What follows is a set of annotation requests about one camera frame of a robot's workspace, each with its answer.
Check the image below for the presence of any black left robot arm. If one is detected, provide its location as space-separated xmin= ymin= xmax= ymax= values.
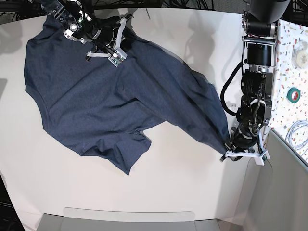
xmin=220 ymin=0 xmax=290 ymax=166

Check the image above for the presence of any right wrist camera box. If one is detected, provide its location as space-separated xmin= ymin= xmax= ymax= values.
xmin=108 ymin=48 xmax=127 ymax=67

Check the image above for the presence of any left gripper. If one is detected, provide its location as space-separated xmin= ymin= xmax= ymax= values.
xmin=220 ymin=125 xmax=266 ymax=161

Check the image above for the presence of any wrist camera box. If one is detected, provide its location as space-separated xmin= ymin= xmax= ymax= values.
xmin=108 ymin=48 xmax=127 ymax=67
xmin=254 ymin=150 xmax=270 ymax=166

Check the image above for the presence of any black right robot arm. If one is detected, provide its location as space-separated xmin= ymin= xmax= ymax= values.
xmin=41 ymin=0 xmax=133 ymax=67

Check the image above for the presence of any dark blue t-shirt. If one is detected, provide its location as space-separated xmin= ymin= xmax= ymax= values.
xmin=24 ymin=16 xmax=229 ymax=174

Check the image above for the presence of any grey panel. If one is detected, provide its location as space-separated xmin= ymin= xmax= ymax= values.
xmin=37 ymin=207 xmax=220 ymax=231
xmin=234 ymin=130 xmax=308 ymax=231

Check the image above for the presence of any terrazzo patterned side surface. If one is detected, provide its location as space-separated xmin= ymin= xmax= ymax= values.
xmin=263 ymin=20 xmax=308 ymax=164

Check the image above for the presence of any clear tape dispenser roll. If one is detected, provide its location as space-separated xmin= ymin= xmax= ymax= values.
xmin=292 ymin=41 xmax=308 ymax=69

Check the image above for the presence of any grey panel at right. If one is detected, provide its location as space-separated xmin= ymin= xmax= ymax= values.
xmin=234 ymin=130 xmax=308 ymax=231

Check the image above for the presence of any grey panel at bottom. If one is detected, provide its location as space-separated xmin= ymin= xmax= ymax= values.
xmin=37 ymin=207 xmax=220 ymax=231

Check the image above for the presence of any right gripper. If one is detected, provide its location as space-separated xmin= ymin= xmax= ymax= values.
xmin=86 ymin=14 xmax=135 ymax=59

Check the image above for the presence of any green tape roll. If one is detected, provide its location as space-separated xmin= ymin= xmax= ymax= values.
xmin=287 ymin=87 xmax=301 ymax=103

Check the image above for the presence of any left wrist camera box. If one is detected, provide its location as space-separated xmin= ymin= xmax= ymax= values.
xmin=254 ymin=150 xmax=270 ymax=166

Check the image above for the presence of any coiled white cable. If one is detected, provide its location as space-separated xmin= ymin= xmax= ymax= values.
xmin=285 ymin=120 xmax=308 ymax=151

